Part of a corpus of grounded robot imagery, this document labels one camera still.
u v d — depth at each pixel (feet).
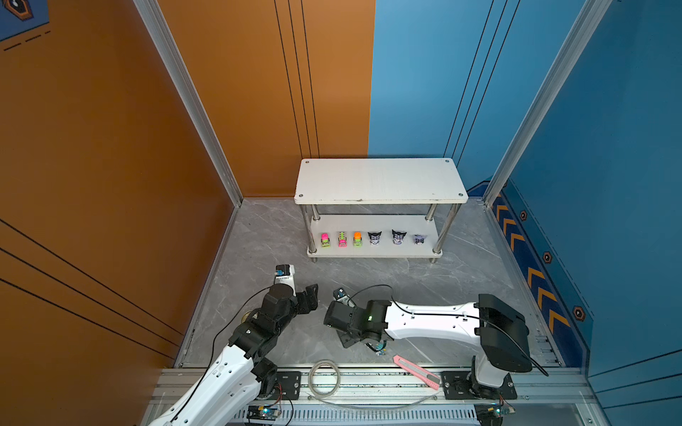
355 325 1.91
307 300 2.36
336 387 2.38
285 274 2.27
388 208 3.86
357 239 3.16
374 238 3.08
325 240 3.15
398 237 3.07
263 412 2.33
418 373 2.48
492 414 2.30
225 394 1.61
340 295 2.34
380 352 2.55
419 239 3.09
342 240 3.16
